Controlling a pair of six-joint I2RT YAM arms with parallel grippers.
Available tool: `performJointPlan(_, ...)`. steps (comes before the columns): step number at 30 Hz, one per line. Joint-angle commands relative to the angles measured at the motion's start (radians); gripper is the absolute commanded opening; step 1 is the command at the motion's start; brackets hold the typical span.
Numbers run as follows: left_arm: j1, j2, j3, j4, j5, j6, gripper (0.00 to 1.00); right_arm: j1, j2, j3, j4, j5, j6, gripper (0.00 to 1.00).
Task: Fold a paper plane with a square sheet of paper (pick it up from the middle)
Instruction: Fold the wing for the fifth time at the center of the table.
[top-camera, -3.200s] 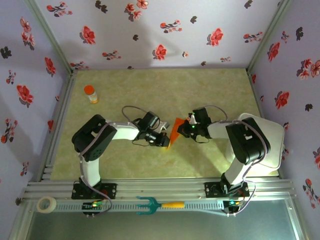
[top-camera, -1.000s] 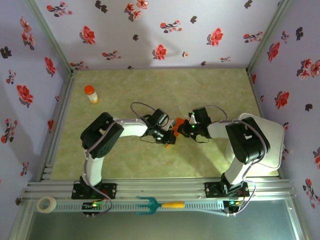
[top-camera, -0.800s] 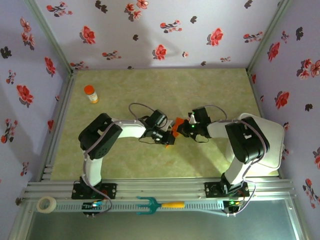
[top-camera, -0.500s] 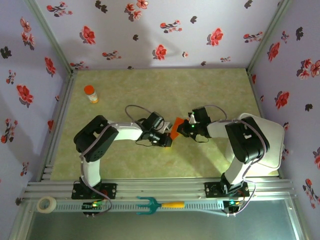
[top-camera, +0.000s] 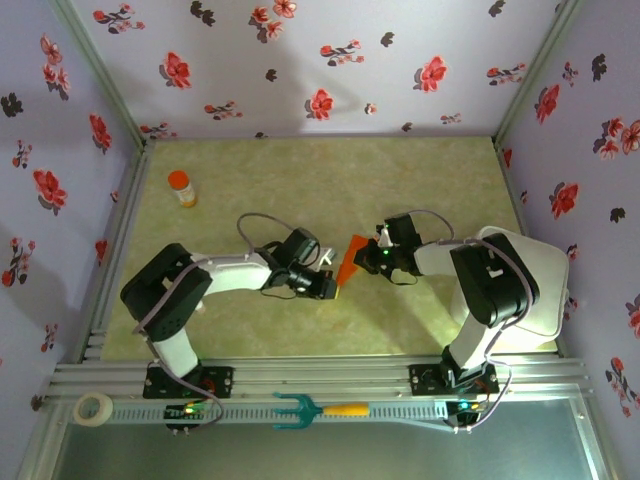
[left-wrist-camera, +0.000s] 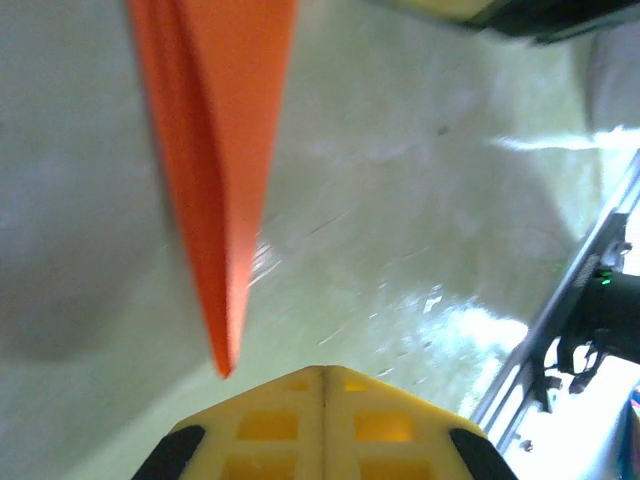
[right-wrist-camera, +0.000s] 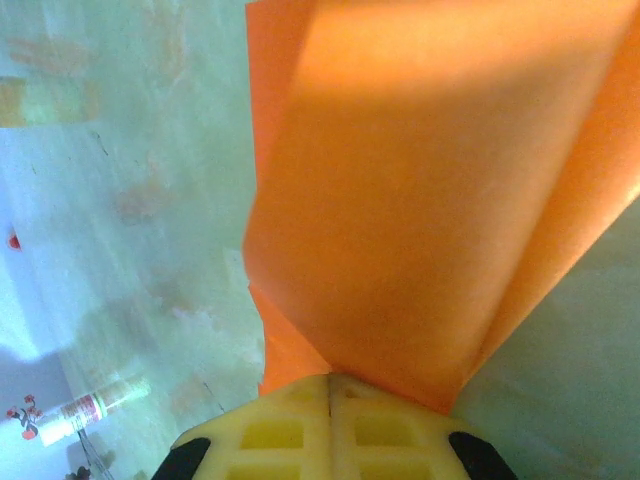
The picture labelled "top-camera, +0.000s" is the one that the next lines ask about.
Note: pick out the orange-capped pill bottle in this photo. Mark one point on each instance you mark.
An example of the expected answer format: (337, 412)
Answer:
(182, 190)

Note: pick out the white plastic box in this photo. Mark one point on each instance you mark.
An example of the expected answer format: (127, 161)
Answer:
(550, 280)

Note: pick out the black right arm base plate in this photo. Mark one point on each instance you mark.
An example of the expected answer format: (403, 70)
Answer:
(422, 380)

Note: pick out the grey metal panel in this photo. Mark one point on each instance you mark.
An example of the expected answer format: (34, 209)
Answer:
(320, 455)

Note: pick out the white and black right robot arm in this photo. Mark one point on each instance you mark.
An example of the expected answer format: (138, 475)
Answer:
(435, 257)

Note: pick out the aluminium corner post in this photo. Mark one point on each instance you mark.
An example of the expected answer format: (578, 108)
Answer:
(100, 75)
(540, 65)

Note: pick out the white tape roll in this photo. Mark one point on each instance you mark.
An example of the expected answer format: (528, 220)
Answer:
(102, 402)

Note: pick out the orange cloth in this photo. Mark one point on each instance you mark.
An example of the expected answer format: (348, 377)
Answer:
(347, 267)

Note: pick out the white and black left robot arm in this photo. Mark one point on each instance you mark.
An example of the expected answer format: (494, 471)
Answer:
(240, 275)

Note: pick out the long aluminium frame rail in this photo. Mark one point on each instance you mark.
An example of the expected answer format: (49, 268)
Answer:
(320, 375)

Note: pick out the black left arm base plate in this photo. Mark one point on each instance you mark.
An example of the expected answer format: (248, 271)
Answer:
(222, 382)

